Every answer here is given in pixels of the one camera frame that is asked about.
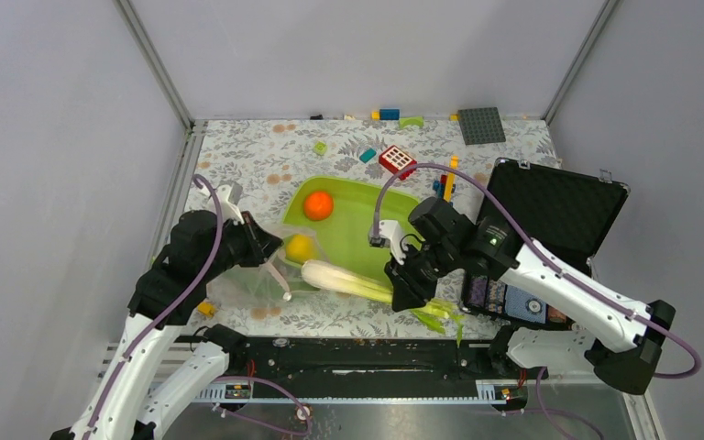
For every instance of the green toy cucumber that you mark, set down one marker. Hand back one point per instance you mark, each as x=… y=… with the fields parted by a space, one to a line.
x=263 y=283

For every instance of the white green toy leek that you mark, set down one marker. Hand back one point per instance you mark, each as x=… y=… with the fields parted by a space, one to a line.
x=326 y=276

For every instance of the green arch brick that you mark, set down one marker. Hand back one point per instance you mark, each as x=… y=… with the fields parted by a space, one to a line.
x=411 y=121

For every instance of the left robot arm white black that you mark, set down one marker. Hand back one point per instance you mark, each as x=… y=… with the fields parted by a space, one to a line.
x=200 y=249

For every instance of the small yellow brick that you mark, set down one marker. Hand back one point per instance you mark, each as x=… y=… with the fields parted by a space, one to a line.
x=206 y=309

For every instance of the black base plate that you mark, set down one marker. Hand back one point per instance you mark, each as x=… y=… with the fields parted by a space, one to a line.
x=366 y=370

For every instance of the yellow blue brick tower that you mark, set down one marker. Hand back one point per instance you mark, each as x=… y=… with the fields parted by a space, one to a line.
x=445 y=186

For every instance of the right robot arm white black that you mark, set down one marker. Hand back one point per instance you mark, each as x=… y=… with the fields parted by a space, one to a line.
x=620 y=339

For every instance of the red white window brick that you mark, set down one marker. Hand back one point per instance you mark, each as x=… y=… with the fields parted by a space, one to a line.
x=394 y=160

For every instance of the clear zip top bag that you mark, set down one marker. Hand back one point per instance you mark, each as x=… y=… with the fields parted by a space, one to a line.
x=220 y=293

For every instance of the teal small brick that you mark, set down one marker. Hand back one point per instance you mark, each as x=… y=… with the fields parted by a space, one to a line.
x=368 y=155

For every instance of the floral table mat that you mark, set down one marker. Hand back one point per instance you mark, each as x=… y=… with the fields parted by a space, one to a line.
x=271 y=159

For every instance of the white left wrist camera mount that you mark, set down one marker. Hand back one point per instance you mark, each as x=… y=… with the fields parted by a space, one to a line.
x=227 y=196

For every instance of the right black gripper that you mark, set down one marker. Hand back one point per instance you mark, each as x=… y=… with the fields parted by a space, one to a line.
x=409 y=291

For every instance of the small green brick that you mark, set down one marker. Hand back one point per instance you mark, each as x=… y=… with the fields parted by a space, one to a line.
x=320 y=148

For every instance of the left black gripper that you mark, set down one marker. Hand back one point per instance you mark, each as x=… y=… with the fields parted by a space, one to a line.
x=262 y=245

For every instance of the black poker chip case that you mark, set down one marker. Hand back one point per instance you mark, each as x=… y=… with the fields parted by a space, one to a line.
x=569 y=213

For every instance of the grey brick baseplate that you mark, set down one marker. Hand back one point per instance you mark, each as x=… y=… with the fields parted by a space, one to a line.
x=481 y=126

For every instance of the orange toy fruit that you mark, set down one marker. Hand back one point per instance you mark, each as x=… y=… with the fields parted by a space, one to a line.
x=318 y=205

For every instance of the blue yellow brick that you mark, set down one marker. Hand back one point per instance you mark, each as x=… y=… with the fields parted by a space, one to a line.
x=386 y=114

